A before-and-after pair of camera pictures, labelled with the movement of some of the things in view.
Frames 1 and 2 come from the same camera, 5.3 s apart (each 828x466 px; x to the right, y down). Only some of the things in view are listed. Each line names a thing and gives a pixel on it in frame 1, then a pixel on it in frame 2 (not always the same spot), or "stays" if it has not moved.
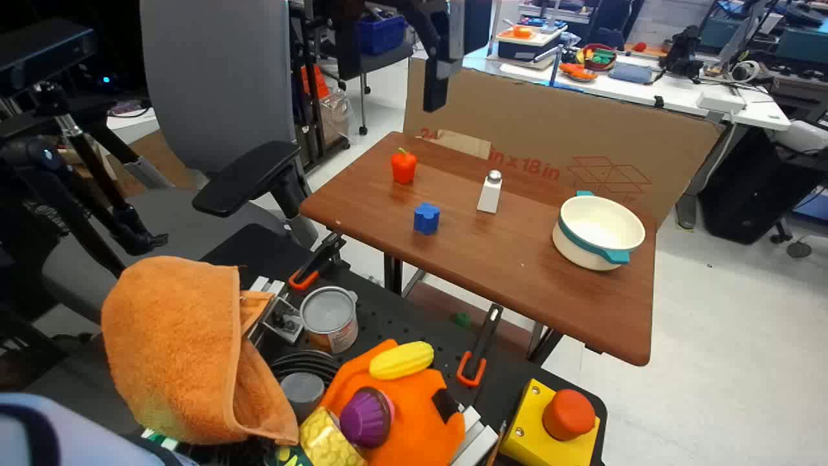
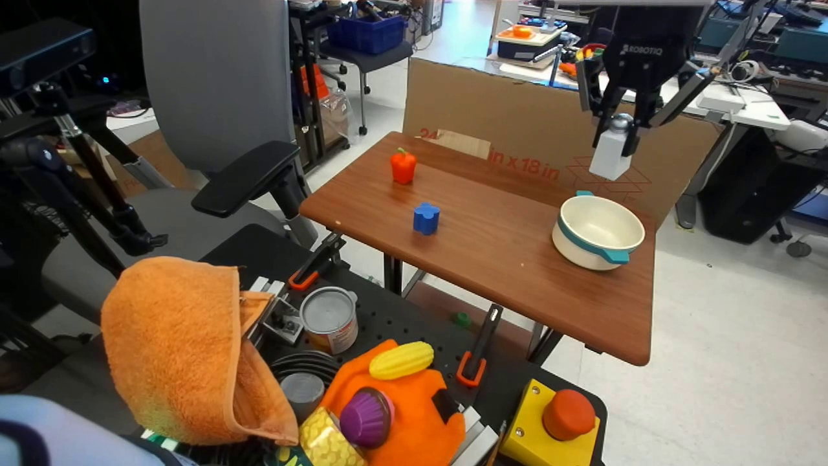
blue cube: x=427 y=217 stays
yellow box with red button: x=553 y=427 stays
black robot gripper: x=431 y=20 to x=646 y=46
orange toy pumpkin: x=417 y=433 stays
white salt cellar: x=491 y=195 to x=608 y=157
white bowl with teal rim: x=597 y=231 stays
